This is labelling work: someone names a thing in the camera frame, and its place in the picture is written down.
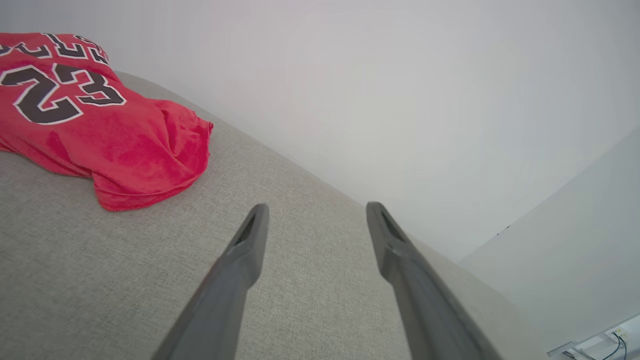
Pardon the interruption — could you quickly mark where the red and white basketball jersey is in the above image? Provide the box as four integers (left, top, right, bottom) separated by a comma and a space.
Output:
0, 32, 214, 212

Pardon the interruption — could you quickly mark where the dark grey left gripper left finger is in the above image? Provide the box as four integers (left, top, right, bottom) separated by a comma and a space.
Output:
152, 203, 270, 360

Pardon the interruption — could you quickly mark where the thin black floor cable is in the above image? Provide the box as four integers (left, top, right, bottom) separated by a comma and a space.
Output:
602, 333, 629, 360

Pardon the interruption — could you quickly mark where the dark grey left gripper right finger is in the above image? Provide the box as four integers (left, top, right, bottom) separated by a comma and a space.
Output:
366, 201, 501, 360

